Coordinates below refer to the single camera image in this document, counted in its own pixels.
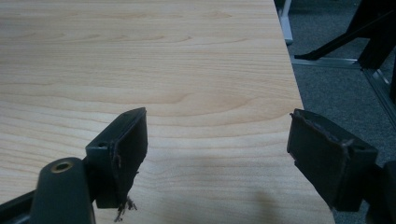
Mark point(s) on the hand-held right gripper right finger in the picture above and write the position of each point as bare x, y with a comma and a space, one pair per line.
327, 161

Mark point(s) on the aluminium floor rail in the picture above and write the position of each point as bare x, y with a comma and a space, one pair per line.
327, 62
381, 90

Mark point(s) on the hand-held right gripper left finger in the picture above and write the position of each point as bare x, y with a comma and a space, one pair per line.
123, 161

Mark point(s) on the white metal desk frame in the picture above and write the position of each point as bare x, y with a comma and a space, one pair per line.
285, 25

